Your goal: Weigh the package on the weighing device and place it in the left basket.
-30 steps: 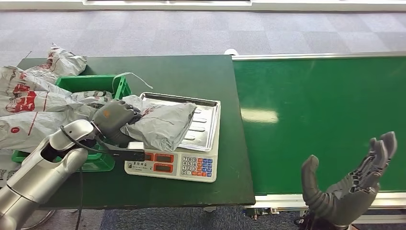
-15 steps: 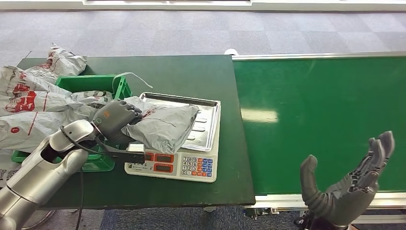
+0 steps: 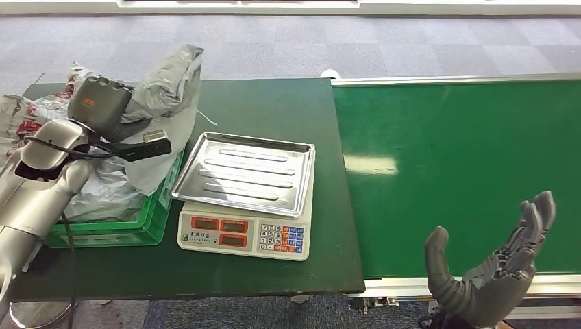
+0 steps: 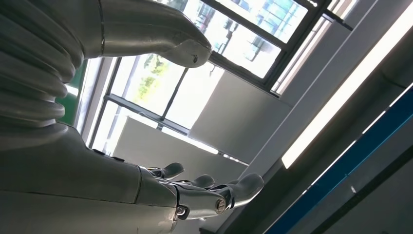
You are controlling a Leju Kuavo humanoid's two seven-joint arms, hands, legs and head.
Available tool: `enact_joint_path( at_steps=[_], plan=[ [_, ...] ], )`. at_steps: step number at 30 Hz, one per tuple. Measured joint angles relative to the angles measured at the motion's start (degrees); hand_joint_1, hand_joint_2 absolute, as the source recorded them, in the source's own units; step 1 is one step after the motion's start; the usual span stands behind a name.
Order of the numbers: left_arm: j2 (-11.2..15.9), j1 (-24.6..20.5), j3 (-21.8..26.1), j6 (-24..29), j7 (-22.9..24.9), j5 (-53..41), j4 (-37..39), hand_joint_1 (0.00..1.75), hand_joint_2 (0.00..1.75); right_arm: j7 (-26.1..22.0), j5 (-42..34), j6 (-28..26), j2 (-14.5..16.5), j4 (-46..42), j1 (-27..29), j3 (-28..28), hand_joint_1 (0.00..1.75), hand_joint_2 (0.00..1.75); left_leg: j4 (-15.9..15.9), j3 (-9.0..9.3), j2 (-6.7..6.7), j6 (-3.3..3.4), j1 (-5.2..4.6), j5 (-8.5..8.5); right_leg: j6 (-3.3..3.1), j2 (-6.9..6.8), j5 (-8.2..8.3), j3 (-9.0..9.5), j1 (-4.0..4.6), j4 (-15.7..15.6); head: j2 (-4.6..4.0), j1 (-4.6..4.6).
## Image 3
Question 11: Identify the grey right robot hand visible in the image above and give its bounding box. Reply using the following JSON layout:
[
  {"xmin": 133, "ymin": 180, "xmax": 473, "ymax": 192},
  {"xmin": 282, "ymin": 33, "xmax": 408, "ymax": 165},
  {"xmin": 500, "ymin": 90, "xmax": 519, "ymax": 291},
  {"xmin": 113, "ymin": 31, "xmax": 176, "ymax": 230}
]
[{"xmin": 424, "ymin": 191, "xmax": 557, "ymax": 329}]

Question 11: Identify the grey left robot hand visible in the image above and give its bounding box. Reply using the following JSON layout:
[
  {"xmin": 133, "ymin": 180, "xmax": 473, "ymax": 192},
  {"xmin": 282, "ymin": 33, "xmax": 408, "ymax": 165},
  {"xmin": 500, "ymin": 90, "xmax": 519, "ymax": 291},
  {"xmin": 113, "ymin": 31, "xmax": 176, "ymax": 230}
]
[{"xmin": 66, "ymin": 76, "xmax": 151, "ymax": 144}]

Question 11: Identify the grey mailer package red print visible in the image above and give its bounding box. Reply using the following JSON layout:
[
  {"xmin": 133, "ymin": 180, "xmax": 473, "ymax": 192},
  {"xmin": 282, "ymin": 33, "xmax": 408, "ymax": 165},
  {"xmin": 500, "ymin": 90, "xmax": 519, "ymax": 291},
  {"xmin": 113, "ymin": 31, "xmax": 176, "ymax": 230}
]
[{"xmin": 120, "ymin": 44, "xmax": 205, "ymax": 197}]

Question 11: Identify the crumpled grey mailer package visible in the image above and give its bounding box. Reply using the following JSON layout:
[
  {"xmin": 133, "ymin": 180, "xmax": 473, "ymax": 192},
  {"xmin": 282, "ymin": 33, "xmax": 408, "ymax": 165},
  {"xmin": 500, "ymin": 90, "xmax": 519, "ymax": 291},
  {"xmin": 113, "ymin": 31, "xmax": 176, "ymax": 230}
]
[{"xmin": 54, "ymin": 62, "xmax": 99, "ymax": 101}]

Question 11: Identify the green plastic basket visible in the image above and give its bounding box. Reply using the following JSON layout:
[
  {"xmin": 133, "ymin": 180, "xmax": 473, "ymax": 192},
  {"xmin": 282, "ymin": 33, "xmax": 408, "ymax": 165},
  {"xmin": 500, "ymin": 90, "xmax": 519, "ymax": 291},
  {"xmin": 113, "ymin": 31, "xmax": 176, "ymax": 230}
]
[{"xmin": 45, "ymin": 149, "xmax": 185, "ymax": 248}]

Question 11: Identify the grey mailer large red logo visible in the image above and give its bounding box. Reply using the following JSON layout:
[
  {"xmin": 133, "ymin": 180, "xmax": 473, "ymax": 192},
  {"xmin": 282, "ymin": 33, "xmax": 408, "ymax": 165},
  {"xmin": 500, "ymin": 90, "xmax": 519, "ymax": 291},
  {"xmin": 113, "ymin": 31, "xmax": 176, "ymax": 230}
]
[{"xmin": 0, "ymin": 94, "xmax": 69, "ymax": 156}]

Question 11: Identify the white window ledge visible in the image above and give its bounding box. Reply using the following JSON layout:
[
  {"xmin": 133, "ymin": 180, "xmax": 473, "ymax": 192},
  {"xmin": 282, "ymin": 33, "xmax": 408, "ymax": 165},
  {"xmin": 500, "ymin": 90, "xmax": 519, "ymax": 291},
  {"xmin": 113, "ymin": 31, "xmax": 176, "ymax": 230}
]
[{"xmin": 0, "ymin": 0, "xmax": 581, "ymax": 16}]

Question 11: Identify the green conveyor belt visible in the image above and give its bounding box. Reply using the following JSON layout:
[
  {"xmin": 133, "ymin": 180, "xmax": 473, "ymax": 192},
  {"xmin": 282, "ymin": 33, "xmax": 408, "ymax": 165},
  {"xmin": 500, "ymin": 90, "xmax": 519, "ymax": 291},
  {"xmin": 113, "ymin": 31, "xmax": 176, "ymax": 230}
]
[{"xmin": 332, "ymin": 80, "xmax": 581, "ymax": 279}]

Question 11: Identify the white mailer with QR code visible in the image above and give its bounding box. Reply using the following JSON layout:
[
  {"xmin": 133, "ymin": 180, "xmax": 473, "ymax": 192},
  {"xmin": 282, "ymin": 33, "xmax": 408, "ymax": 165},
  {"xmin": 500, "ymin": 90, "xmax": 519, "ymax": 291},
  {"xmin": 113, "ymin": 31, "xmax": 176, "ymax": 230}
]
[{"xmin": 20, "ymin": 239, "xmax": 45, "ymax": 273}]

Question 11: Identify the dark green table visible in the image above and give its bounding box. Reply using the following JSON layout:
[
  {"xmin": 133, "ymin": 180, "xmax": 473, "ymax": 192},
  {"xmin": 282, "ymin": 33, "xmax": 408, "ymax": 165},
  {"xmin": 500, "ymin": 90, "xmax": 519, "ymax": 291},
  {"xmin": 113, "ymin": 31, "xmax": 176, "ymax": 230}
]
[{"xmin": 9, "ymin": 77, "xmax": 367, "ymax": 302}]

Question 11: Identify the white electronic scale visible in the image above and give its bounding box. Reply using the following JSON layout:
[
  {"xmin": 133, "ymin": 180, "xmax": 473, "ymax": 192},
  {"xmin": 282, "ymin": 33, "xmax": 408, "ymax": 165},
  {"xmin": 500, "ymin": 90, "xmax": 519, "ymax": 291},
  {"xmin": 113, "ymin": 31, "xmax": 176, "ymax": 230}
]
[{"xmin": 177, "ymin": 181, "xmax": 314, "ymax": 263}]

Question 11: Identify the round metal stand base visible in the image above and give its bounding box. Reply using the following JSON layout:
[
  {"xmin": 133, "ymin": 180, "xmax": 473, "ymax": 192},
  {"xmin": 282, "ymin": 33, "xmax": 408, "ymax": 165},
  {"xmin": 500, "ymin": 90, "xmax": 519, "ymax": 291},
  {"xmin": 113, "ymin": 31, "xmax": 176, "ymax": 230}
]
[{"xmin": 9, "ymin": 300, "xmax": 76, "ymax": 329}]

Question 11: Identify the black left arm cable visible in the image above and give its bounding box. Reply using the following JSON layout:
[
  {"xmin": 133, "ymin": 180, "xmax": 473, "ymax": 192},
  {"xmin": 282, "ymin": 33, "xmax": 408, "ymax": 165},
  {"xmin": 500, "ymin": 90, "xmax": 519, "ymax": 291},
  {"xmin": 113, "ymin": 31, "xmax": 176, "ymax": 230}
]
[{"xmin": 25, "ymin": 135, "xmax": 130, "ymax": 160}]

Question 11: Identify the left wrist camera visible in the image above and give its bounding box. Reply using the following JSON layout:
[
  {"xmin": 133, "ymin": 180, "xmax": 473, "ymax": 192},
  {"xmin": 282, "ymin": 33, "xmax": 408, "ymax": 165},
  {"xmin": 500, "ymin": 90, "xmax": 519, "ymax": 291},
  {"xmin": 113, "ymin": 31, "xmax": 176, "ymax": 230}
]
[{"xmin": 101, "ymin": 129, "xmax": 173, "ymax": 163}]

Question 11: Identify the aluminium conveyor frame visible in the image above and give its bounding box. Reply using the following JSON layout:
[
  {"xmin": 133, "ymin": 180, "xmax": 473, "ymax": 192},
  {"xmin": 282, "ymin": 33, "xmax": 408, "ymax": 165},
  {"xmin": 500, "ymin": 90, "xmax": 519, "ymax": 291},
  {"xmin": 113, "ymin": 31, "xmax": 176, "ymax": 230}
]
[{"xmin": 330, "ymin": 72, "xmax": 581, "ymax": 319}]

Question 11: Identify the black hanging cable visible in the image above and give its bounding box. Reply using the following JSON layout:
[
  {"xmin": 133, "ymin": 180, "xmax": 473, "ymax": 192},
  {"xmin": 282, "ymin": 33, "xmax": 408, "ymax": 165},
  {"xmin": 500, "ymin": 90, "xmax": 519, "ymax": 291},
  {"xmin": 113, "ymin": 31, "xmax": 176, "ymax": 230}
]
[{"xmin": 58, "ymin": 213, "xmax": 79, "ymax": 329}]

